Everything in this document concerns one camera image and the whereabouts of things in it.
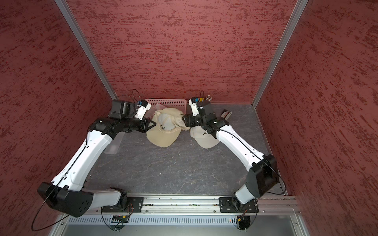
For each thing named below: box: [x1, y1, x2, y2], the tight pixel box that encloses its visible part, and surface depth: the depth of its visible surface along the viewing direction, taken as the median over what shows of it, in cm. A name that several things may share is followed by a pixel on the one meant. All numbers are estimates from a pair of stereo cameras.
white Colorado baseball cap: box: [189, 125, 221, 149], surface depth 99 cm
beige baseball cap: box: [146, 107, 191, 148], surface depth 79 cm
